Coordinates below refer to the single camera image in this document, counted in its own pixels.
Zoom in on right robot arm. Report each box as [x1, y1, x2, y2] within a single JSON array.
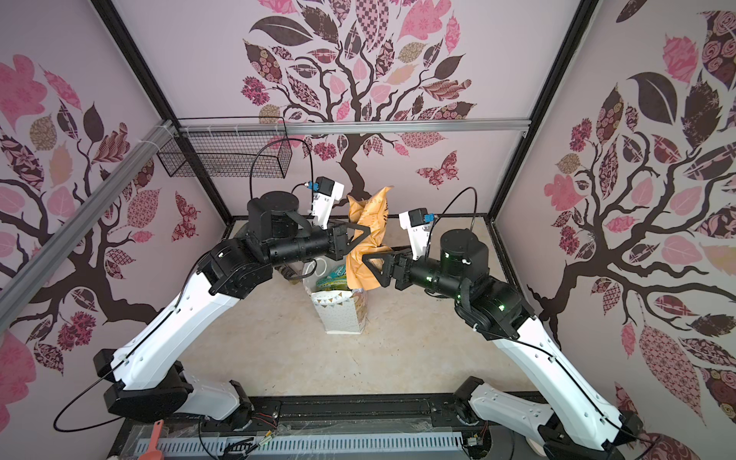
[[362, 229, 643, 459]]

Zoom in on white slotted cable duct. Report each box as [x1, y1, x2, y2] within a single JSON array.
[[157, 432, 465, 459]]

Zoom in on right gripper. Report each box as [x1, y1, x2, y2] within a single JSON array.
[[363, 242, 467, 305]]

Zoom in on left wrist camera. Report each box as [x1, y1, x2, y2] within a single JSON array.
[[309, 176, 345, 229]]

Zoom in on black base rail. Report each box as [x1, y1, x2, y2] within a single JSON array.
[[108, 392, 553, 460]]

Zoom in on white patterned paper bag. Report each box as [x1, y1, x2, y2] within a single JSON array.
[[302, 257, 368, 335]]

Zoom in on pink plastic scoop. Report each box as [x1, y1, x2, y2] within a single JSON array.
[[139, 420, 164, 460]]

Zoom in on orange snack packet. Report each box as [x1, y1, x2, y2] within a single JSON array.
[[345, 186, 392, 291]]

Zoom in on black wire basket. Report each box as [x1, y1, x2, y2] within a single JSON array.
[[157, 115, 292, 179]]

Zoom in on left aluminium rail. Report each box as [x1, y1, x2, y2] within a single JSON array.
[[1, 120, 176, 331]]

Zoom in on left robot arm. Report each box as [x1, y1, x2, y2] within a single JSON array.
[[94, 191, 371, 429]]

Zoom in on aluminium rail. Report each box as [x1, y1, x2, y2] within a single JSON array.
[[1, 120, 176, 331], [178, 119, 531, 135]]

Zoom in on back aluminium rail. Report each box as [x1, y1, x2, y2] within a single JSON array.
[[178, 119, 531, 135]]

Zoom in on yellow green snack packet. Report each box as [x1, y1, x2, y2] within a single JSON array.
[[315, 275, 350, 291]]

